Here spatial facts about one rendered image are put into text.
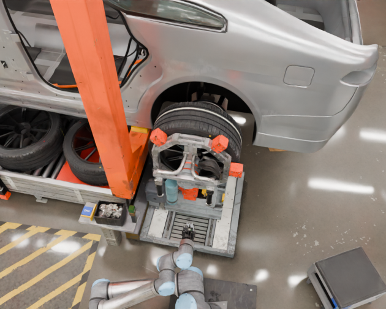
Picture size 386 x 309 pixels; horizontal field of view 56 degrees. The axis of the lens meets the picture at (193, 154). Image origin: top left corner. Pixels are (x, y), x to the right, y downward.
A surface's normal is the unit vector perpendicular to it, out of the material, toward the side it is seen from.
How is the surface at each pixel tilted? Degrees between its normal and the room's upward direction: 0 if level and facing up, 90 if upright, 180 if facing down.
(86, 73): 90
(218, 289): 0
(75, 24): 90
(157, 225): 0
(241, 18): 47
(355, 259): 0
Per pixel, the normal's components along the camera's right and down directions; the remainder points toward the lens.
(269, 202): 0.02, -0.59
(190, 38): -0.18, 0.67
